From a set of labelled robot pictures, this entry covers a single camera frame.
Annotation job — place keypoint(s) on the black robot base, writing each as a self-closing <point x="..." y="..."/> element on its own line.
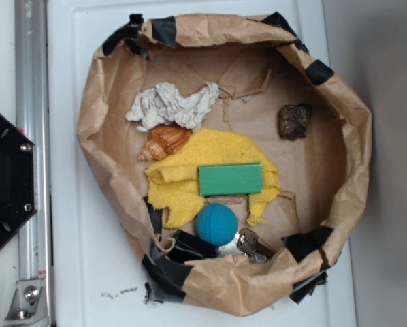
<point x="17" y="180"/>

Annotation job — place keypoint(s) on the green rectangular block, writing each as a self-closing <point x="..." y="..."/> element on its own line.
<point x="230" y="179"/>

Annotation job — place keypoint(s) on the brown paper bag bin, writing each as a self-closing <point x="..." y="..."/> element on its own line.
<point x="260" y="65"/>

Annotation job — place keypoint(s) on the yellow terry cloth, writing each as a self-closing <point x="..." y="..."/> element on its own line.
<point x="173" y="181"/>

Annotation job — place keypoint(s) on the orange spiral seashell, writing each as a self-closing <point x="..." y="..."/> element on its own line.
<point x="164" y="140"/>

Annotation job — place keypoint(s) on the blue dimpled ball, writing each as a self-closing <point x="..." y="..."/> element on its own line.
<point x="216" y="224"/>

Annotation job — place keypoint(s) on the crumpled white paper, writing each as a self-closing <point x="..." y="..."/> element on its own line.
<point x="164" y="105"/>

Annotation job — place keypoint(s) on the silver keys with black heads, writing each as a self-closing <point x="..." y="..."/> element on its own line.
<point x="248" y="242"/>

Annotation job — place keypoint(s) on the dark brown rock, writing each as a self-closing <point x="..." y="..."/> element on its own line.
<point x="293" y="121"/>

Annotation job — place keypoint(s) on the aluminium extrusion rail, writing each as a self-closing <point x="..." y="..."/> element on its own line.
<point x="32" y="116"/>

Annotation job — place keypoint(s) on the metal corner bracket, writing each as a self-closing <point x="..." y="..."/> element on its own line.
<point x="29" y="305"/>

